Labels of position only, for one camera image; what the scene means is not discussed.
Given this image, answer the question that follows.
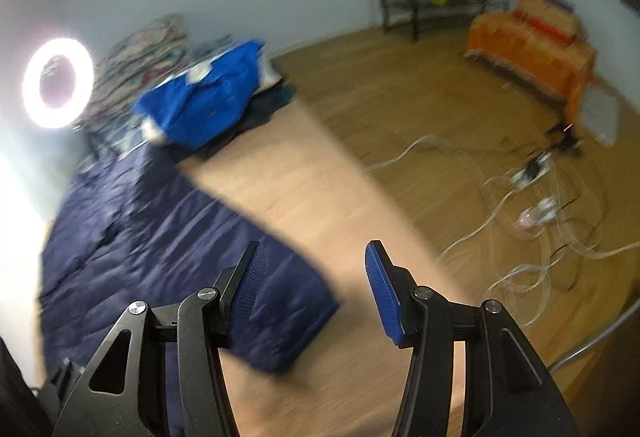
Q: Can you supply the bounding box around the bright blue jacket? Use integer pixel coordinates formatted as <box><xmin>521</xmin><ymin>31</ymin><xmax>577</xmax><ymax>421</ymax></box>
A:
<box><xmin>134</xmin><ymin>39</ymin><xmax>266</xmax><ymax>150</ymax></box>

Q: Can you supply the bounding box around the tangle of white cables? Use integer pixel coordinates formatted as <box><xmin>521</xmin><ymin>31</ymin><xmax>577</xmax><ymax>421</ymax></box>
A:
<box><xmin>369</xmin><ymin>134</ymin><xmax>640</xmax><ymax>329</ymax></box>

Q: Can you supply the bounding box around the blue patchwork cloth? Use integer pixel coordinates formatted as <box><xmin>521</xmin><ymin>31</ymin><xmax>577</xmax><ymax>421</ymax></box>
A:
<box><xmin>187</xmin><ymin>34</ymin><xmax>238</xmax><ymax>68</ymax></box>

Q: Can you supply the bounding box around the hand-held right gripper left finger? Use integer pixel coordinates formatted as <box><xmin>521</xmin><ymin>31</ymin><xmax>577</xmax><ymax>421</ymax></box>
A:
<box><xmin>52</xmin><ymin>240</ymin><xmax>261</xmax><ymax>437</ymax></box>

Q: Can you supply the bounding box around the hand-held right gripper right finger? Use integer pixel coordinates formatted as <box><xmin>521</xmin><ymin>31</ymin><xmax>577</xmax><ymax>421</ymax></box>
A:
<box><xmin>364</xmin><ymin>240</ymin><xmax>581</xmax><ymax>437</ymax></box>

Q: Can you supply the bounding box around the white ring light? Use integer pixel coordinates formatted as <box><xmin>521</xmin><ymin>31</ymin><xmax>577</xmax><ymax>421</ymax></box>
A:
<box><xmin>22</xmin><ymin>38</ymin><xmax>96</xmax><ymax>129</ymax></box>

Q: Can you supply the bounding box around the pale grey panel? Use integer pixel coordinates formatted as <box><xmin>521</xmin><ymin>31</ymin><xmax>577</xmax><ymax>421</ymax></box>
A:
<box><xmin>582</xmin><ymin>84</ymin><xmax>621</xmax><ymax>148</ymax></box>

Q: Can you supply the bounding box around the small black device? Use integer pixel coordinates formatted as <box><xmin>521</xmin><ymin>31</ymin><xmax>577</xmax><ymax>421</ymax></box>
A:
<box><xmin>545</xmin><ymin>122</ymin><xmax>586</xmax><ymax>158</ymax></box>

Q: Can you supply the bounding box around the orange covered sofa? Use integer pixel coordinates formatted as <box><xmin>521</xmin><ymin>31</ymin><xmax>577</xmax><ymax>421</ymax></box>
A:
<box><xmin>462</xmin><ymin>0</ymin><xmax>599</xmax><ymax>128</ymax></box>

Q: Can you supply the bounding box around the navy quilted down jacket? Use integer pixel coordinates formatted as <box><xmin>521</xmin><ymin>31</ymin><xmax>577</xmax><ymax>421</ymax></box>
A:
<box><xmin>37</xmin><ymin>139</ymin><xmax>342</xmax><ymax>437</ymax></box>

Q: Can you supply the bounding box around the white power strip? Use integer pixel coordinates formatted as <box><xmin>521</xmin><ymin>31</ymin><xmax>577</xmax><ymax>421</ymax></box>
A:
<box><xmin>510</xmin><ymin>154</ymin><xmax>554</xmax><ymax>190</ymax></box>
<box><xmin>517</xmin><ymin>199</ymin><xmax>559</xmax><ymax>233</ymax></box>

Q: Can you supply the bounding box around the folded floral quilt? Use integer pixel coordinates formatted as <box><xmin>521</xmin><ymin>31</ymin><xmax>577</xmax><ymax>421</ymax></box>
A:
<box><xmin>82</xmin><ymin>14</ymin><xmax>191</xmax><ymax>138</ymax></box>

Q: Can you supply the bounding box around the dark clothes pile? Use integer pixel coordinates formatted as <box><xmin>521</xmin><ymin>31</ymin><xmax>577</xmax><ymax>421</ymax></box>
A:
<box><xmin>200</xmin><ymin>84</ymin><xmax>299</xmax><ymax>158</ymax></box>

